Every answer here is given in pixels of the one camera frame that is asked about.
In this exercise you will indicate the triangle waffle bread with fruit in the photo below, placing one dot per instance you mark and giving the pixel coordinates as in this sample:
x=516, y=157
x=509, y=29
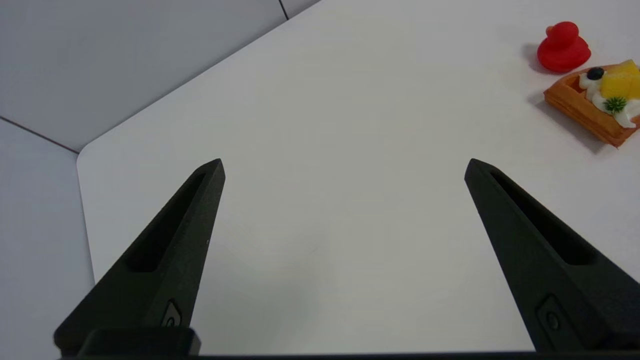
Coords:
x=585, y=107

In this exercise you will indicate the red toy duck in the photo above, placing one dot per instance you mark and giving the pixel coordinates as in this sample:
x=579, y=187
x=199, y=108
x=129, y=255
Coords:
x=563, y=49

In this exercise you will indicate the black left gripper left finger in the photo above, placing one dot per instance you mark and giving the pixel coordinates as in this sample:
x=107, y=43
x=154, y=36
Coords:
x=160, y=280

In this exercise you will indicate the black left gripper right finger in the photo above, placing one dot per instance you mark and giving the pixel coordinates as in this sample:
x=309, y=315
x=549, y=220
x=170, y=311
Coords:
x=550, y=280

